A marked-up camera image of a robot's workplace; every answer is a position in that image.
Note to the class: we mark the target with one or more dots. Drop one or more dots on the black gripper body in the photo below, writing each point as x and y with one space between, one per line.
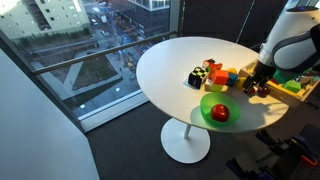
264 71

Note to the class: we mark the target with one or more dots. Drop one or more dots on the red plastic strawberry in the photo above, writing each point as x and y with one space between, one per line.
251 91

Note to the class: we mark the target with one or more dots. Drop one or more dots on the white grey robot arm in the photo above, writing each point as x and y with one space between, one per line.
293 40

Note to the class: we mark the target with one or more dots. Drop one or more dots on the green translucent plastic bowl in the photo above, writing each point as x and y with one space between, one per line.
208 102

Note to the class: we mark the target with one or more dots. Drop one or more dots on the yellow plastic lemon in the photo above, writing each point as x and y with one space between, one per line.
239 82

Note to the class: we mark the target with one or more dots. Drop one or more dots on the dark purple plastic plum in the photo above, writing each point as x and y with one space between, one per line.
264 92

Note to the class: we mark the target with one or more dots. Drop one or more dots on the blue block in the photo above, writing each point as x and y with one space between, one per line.
233 79

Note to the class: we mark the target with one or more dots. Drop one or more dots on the small yellow toy piece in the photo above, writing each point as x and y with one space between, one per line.
232 70

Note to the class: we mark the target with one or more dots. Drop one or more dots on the wooden tray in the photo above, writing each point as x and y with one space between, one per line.
283 95

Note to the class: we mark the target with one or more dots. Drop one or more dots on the orange cube block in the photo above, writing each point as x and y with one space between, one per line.
220 77

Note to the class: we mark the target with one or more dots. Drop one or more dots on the lime green block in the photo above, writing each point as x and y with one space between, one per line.
216 88

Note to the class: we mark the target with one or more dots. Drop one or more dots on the red plastic apple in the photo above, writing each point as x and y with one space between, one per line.
220 113

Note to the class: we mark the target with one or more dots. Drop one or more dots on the red orange toy block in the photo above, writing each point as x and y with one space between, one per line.
212 66

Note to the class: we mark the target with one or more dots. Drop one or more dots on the grey teal toy piece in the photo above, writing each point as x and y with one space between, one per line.
308 81

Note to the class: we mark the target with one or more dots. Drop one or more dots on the black dice cube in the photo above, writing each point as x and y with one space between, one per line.
197 77

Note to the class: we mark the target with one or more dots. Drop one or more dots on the black purple orange equipment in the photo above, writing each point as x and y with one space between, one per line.
293 146

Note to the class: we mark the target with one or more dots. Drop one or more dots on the blue black floor equipment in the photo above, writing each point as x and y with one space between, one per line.
240 168

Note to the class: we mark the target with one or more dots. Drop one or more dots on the grey metal window handrail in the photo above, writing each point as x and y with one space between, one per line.
100 53

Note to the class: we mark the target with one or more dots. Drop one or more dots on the white table pedestal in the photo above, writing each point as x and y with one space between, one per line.
185 143

